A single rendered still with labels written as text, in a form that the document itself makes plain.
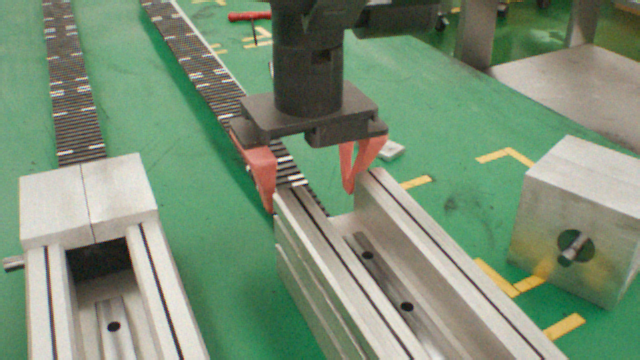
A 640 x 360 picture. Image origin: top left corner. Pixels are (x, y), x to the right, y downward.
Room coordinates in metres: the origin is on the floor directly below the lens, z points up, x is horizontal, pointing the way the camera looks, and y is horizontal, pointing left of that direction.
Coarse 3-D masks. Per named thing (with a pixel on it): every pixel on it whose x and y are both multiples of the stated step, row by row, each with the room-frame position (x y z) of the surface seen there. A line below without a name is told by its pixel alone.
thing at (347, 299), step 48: (288, 192) 0.40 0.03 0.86; (384, 192) 0.40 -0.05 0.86; (288, 240) 0.37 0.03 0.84; (336, 240) 0.34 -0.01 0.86; (384, 240) 0.38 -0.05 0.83; (432, 240) 0.34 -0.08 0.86; (288, 288) 0.37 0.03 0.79; (336, 288) 0.29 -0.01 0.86; (384, 288) 0.32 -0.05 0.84; (432, 288) 0.31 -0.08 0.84; (480, 288) 0.29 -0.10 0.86; (336, 336) 0.29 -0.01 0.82; (384, 336) 0.25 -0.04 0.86; (432, 336) 0.27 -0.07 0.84; (480, 336) 0.26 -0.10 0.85; (528, 336) 0.25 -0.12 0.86
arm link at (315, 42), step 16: (272, 16) 0.45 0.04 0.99; (288, 16) 0.44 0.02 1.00; (272, 32) 0.45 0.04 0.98; (288, 32) 0.44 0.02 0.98; (304, 32) 0.43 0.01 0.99; (320, 32) 0.43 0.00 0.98; (336, 32) 0.44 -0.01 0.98; (288, 48) 0.44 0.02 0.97; (304, 48) 0.43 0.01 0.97; (320, 48) 0.43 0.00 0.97
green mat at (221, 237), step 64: (0, 0) 1.25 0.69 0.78; (128, 0) 1.23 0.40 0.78; (192, 0) 1.22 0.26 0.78; (0, 64) 0.89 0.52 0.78; (128, 64) 0.88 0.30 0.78; (256, 64) 0.87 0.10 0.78; (384, 64) 0.87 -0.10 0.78; (448, 64) 0.88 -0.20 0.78; (0, 128) 0.67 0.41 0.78; (128, 128) 0.67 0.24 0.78; (192, 128) 0.67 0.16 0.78; (448, 128) 0.67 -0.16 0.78; (512, 128) 0.67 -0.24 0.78; (576, 128) 0.67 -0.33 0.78; (0, 192) 0.52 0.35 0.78; (192, 192) 0.53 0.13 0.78; (256, 192) 0.53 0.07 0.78; (320, 192) 0.53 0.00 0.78; (448, 192) 0.53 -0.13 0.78; (512, 192) 0.53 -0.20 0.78; (0, 256) 0.42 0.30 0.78; (192, 256) 0.42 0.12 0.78; (256, 256) 0.42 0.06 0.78; (0, 320) 0.34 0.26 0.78; (256, 320) 0.34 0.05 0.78
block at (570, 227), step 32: (544, 160) 0.43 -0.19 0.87; (576, 160) 0.43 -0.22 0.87; (608, 160) 0.43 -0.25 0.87; (544, 192) 0.40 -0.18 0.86; (576, 192) 0.39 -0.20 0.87; (608, 192) 0.39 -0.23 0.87; (544, 224) 0.40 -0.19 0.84; (576, 224) 0.38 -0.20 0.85; (608, 224) 0.36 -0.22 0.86; (512, 256) 0.41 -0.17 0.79; (544, 256) 0.39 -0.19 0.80; (576, 256) 0.36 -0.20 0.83; (608, 256) 0.36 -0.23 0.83; (576, 288) 0.37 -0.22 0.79; (608, 288) 0.35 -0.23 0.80
